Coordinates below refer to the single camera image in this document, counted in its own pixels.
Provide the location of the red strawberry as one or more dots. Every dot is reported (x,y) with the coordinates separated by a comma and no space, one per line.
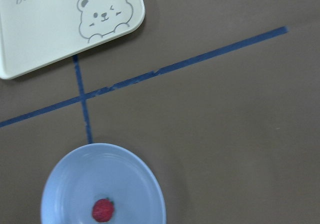
(103,210)

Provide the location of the blue round plate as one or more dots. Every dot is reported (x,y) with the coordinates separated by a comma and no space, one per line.
(102,171)

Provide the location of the blue tape strip by tray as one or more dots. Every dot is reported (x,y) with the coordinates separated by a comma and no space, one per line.
(83,99)

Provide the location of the torn blue tape strip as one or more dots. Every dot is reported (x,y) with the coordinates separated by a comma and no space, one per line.
(151,74)

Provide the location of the cream bear tray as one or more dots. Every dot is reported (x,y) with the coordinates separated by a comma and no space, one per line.
(37,33)

